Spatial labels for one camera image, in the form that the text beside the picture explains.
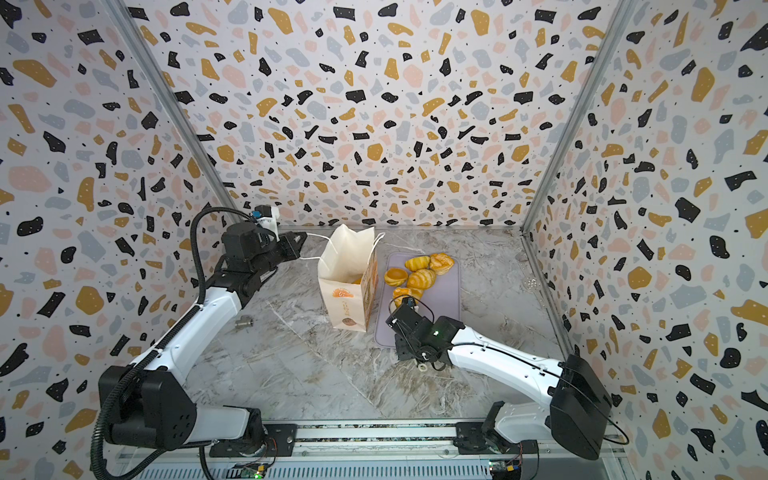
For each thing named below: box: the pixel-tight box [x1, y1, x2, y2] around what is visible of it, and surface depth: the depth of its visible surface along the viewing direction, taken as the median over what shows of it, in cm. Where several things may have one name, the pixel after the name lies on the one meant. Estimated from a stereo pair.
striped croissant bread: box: [407, 269, 437, 290], surface depth 100 cm
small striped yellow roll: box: [404, 256, 431, 271], surface depth 106 cm
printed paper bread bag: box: [317, 224, 379, 333], surface depth 87 cm
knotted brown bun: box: [430, 252, 455, 275], surface depth 108 cm
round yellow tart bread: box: [384, 267, 408, 287], surface depth 103 cm
